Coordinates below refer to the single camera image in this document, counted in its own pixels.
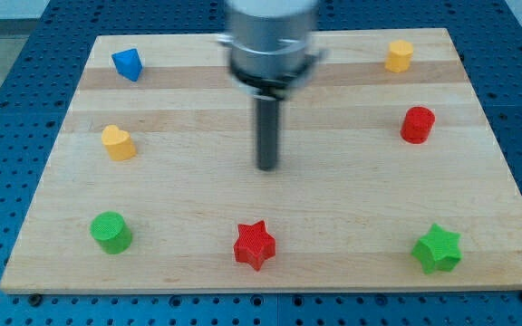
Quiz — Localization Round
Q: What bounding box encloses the red cylinder block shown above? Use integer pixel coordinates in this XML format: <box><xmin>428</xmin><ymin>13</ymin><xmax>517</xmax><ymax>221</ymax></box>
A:
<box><xmin>401</xmin><ymin>106</ymin><xmax>436</xmax><ymax>144</ymax></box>

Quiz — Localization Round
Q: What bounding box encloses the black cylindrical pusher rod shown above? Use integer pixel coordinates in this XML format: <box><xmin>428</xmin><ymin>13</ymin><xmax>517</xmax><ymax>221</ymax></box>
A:
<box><xmin>255</xmin><ymin>99</ymin><xmax>280</xmax><ymax>171</ymax></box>

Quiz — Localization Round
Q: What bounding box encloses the green cylinder block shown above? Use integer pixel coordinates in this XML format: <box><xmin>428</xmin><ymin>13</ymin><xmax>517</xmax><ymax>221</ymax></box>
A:
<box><xmin>90</xmin><ymin>211</ymin><xmax>132</xmax><ymax>254</ymax></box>

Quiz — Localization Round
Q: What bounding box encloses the green star block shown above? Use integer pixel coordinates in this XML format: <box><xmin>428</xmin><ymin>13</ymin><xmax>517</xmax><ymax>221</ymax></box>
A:
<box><xmin>411</xmin><ymin>224</ymin><xmax>463</xmax><ymax>274</ymax></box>

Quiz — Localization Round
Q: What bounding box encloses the wooden board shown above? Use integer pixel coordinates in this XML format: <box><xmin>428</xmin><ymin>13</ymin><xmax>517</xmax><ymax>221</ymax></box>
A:
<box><xmin>0</xmin><ymin>28</ymin><xmax>522</xmax><ymax>295</ymax></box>

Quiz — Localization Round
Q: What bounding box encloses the blue triangle block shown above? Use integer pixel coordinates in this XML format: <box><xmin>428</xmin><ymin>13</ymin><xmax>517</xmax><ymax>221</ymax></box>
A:
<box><xmin>111</xmin><ymin>48</ymin><xmax>143</xmax><ymax>82</ymax></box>

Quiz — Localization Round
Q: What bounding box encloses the yellow heart block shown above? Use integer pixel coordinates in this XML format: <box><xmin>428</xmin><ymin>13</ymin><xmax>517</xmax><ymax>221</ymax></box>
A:
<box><xmin>101</xmin><ymin>125</ymin><xmax>137</xmax><ymax>161</ymax></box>

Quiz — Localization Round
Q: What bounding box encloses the yellow hexagon block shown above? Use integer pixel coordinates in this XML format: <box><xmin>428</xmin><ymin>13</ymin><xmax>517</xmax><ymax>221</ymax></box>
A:
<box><xmin>384</xmin><ymin>40</ymin><xmax>414</xmax><ymax>73</ymax></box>

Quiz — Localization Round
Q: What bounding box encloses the red star block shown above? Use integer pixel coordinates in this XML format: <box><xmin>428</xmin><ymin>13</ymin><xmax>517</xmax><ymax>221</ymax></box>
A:
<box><xmin>233</xmin><ymin>220</ymin><xmax>276</xmax><ymax>272</ymax></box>

